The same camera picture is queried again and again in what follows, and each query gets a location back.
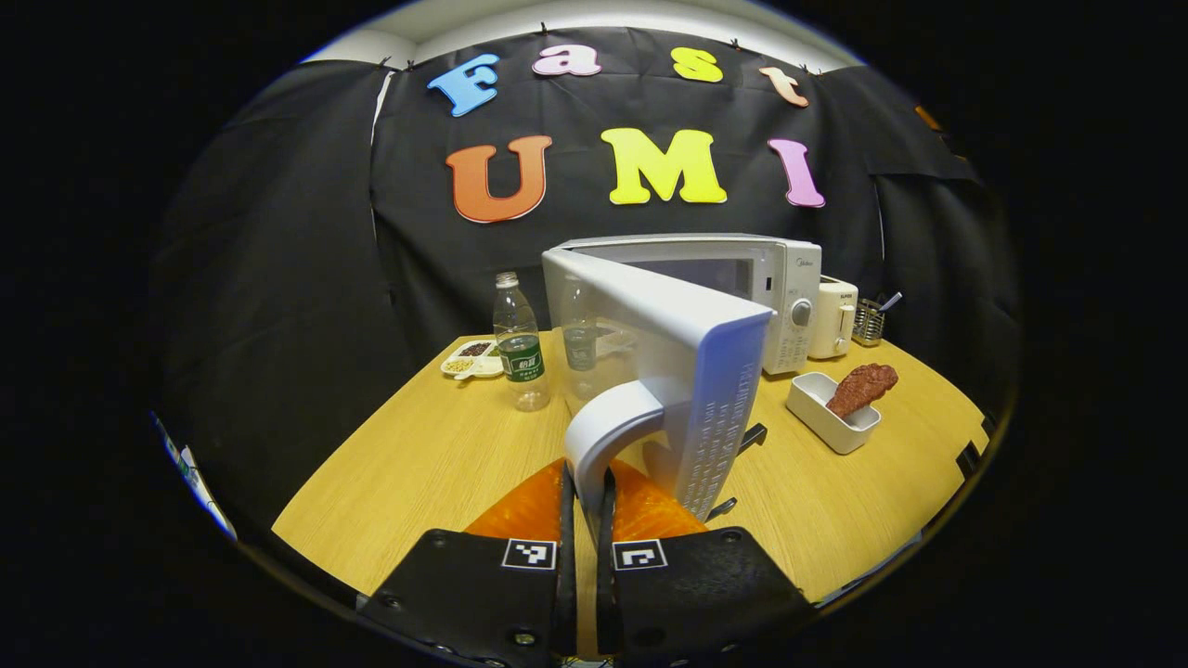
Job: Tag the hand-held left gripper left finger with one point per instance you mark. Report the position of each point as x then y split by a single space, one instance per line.
566 603

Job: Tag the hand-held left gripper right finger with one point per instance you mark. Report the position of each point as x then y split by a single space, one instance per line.
605 603

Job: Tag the white microwave oven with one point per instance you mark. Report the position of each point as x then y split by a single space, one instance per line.
668 315

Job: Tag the red meat piece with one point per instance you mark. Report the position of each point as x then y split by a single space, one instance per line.
858 388

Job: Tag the clear plastic water bottle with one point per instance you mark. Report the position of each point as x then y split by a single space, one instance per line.
522 362

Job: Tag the white sectioned snack plate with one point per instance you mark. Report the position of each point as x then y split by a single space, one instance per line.
473 357

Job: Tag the white rectangular tray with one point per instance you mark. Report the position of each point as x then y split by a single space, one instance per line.
821 417

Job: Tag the white toaster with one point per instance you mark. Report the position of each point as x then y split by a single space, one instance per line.
831 320

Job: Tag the metal utensil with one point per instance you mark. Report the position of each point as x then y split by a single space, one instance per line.
891 301

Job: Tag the black table edge bracket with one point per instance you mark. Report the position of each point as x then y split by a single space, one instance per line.
970 459
987 425

